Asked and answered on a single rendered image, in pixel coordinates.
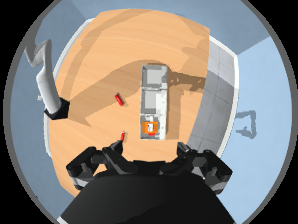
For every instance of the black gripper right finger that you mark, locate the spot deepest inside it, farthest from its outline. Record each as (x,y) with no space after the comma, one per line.
(218,172)

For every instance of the white three-compartment bin rack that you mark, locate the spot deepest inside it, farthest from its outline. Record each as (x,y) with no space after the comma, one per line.
(153,99)

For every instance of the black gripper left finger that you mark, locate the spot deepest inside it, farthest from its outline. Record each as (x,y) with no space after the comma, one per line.
(82,168)

